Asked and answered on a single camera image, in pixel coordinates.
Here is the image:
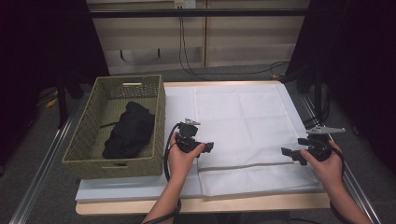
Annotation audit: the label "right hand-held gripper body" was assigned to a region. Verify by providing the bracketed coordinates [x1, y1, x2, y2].
[297, 125, 347, 162]

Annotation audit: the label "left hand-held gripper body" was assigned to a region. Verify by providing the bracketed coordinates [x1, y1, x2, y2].
[176, 118, 207, 154]

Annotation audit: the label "white cloth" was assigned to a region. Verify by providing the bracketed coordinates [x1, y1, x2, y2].
[193, 83, 323, 198]

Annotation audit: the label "black garment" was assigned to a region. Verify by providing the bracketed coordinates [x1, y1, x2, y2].
[100, 101, 156, 161]

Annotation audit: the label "olive woven basket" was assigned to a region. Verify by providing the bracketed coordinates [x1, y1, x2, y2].
[62, 74, 167, 180]

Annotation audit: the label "person's left hand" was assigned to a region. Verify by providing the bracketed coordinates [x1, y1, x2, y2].
[167, 133, 206, 185]

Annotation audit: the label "person's right hand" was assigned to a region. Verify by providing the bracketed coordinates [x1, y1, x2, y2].
[300, 141, 344, 191]

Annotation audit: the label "black metal stand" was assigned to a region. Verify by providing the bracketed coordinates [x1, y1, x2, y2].
[312, 70, 331, 125]
[55, 71, 86, 130]

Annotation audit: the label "white foam board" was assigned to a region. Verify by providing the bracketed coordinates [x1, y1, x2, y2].
[75, 82, 325, 203]

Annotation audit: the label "black curtain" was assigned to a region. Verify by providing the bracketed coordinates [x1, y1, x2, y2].
[0, 0, 110, 171]
[284, 0, 396, 175]

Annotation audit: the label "black horizontal bar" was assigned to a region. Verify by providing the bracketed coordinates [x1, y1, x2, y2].
[88, 8, 310, 19]

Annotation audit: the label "white power outlet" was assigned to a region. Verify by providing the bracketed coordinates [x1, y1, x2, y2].
[174, 0, 196, 9]

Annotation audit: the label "yellow floor item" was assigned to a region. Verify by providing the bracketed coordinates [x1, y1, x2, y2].
[43, 89, 61, 109]

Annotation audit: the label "right hand-held gripper cable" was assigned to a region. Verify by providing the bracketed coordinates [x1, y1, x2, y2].
[329, 145, 347, 220]

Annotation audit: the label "hand-held gripper cable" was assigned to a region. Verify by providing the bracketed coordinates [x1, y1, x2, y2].
[141, 122, 183, 224]
[329, 145, 347, 220]

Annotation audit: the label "black floor cables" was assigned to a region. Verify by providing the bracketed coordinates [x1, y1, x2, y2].
[303, 115, 325, 131]

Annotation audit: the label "left hand-held gripper cable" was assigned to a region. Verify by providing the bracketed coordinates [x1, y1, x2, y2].
[141, 122, 183, 224]

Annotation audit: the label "metal floor rail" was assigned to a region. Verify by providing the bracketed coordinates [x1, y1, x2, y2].
[302, 96, 382, 224]
[8, 115, 78, 224]

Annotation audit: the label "black wall cable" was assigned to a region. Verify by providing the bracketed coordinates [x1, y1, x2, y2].
[181, 17, 291, 77]
[178, 17, 206, 81]

